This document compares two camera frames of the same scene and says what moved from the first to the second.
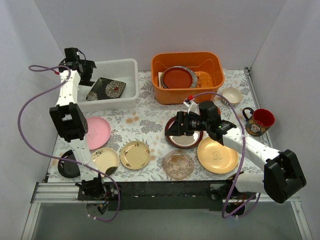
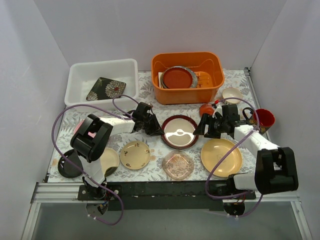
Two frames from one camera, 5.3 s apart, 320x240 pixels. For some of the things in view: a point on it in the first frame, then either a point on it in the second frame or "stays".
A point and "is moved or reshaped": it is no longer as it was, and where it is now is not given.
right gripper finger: x=181 y=117 → x=206 y=119
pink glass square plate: x=178 y=164 stays
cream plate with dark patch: x=105 y=160 stays
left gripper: x=88 y=72 → x=150 y=122
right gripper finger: x=177 y=129 → x=212 y=133
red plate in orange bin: x=178 y=77 stays
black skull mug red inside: x=259 y=122 stays
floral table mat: x=131 y=144 stays
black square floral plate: x=106 y=89 stays
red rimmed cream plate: x=184 y=142 is moved or reshaped
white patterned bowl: x=234 y=95 stays
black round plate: x=68 y=169 stays
